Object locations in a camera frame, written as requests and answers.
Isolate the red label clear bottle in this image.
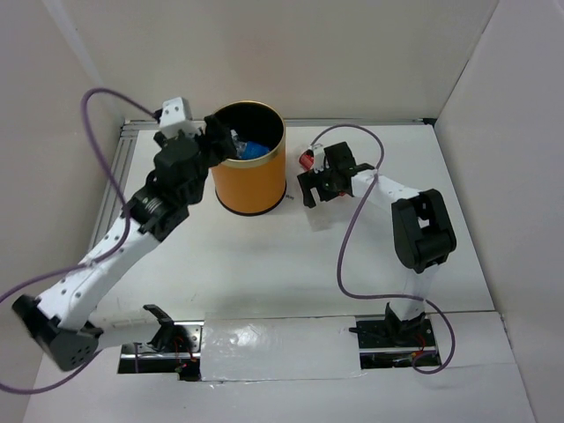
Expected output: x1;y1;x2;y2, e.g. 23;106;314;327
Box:
299;150;315;171

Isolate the blue label clear bottle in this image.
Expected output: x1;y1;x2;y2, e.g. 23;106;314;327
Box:
230;130;271;160

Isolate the clear bottle white cap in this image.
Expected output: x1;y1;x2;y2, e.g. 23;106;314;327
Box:
305;202;338;232

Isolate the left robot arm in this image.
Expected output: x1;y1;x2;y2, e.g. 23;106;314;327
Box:
12;115;236;371

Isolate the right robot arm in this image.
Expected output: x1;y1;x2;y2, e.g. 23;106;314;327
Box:
297;142;456;345

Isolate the orange cylindrical bin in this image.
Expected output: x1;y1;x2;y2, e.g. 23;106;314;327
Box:
211;100;286;216

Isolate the white tape patch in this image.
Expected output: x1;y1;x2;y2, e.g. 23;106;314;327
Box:
200;316;361;382

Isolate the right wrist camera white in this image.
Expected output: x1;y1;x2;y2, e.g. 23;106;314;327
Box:
310;144;325;173

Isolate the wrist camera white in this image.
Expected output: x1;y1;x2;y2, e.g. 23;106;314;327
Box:
310;144;325;173
159;97;197;138

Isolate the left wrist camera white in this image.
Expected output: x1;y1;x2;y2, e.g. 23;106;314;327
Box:
159;97;197;138

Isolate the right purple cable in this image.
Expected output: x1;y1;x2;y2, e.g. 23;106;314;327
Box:
310;123;456;375

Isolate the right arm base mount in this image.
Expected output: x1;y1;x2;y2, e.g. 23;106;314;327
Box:
348;318;442;370

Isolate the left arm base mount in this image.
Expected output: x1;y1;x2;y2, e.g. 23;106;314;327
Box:
117;321;204;382

